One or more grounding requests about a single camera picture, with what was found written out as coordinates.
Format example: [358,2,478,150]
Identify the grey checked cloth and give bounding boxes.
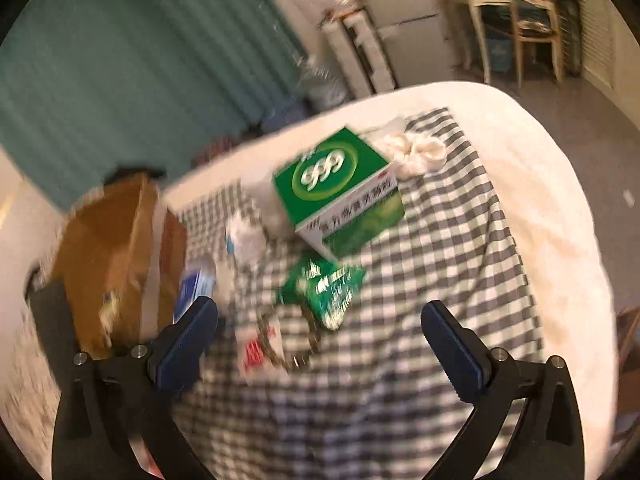
[170,107,546,480]

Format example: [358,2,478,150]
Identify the dark cloth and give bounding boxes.
[105,164,168,184]

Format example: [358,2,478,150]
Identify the brown wooden chair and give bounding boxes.
[612,307,640,441]

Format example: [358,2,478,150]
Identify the red and white packet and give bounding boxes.
[235,320,286,381]

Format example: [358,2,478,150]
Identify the green medicine box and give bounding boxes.
[272,126,406,261]

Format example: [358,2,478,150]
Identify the grey small fridge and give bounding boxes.
[357,0,451,88]

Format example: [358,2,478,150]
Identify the teal curtain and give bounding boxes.
[0,0,311,211]

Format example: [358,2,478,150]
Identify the brown cardboard box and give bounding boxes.
[52,172,188,361]

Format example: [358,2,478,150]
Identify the cream louvred wardrobe doors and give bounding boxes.
[575,0,640,116]

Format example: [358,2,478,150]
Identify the large clear water jug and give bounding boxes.
[300,60,348,111]

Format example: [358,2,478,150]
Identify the blue and white packet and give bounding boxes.
[172,255,218,326]

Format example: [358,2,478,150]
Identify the blue waste bin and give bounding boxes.
[487,35,516,73]

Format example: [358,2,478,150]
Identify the patterned bag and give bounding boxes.
[192,135,241,166]

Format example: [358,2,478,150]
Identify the white tissue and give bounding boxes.
[372,116,448,178]
[225,210,271,271]

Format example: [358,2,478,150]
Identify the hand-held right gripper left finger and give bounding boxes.
[52,296,219,480]

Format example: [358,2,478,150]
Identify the wooden chair with cream back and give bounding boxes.
[510,0,566,88]

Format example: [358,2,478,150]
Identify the green snack packet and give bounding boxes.
[277,255,368,331]

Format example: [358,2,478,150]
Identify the white suitcase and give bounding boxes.
[322,10,398,98]

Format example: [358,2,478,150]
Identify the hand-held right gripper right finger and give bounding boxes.
[420,300,586,480]

